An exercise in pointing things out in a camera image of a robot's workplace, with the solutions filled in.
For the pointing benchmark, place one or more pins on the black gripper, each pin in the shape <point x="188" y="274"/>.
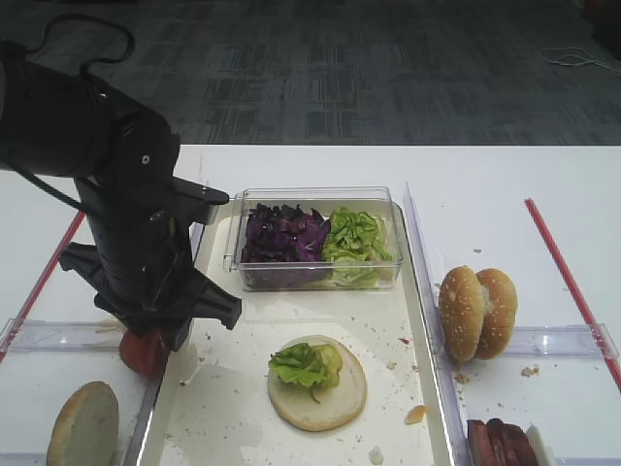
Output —
<point x="144" y="276"/>

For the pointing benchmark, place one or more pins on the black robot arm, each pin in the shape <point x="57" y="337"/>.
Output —
<point x="121" y="157"/>

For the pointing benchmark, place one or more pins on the stack of tomato slices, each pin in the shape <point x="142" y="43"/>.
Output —
<point x="145" y="355"/>

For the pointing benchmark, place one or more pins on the shredded green lettuce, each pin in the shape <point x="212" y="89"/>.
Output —
<point x="356" y="236"/>

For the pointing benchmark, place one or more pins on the brown meat patties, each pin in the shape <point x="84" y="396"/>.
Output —
<point x="495" y="443"/>

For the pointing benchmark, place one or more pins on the shredded purple cabbage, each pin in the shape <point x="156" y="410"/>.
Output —
<point x="284" y="234"/>

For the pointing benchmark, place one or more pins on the clear plastic salad box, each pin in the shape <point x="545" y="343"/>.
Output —
<point x="375" y="200"/>

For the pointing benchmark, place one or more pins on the bottom bun slice on tray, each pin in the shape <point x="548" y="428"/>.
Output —
<point x="321" y="408"/>

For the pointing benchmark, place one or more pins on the pickle slice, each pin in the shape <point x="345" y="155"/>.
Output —
<point x="333" y="363"/>

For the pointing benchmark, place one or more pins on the red tape strip left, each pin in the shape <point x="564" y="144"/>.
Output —
<point x="14" y="325"/>

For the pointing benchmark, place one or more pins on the red tape strip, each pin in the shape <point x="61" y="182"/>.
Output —
<point x="14" y="325"/>
<point x="596" y="329"/>

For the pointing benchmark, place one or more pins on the white rectangular tray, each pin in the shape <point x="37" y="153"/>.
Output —
<point x="223" y="406"/>

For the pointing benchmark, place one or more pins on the bun half lower left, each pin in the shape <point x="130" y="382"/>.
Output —
<point x="86" y="429"/>

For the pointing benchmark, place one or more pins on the orange food scrap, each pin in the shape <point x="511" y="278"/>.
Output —
<point x="415" y="415"/>

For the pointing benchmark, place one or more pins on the sesame bun left half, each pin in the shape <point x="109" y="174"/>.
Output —
<point x="461" y="312"/>

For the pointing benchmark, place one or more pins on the sesame bun half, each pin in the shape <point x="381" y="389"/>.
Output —
<point x="500" y="303"/>
<point x="461" y="312"/>

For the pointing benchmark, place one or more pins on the sesame bun right half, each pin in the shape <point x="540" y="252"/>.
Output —
<point x="500" y="303"/>

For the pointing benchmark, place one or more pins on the white holder block right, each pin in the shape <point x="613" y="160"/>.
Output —
<point x="544" y="454"/>

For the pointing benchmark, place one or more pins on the red tape strip right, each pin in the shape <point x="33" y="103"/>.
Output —
<point x="596" y="329"/>

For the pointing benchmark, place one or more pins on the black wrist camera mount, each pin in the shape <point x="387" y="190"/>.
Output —
<point x="195" y="202"/>

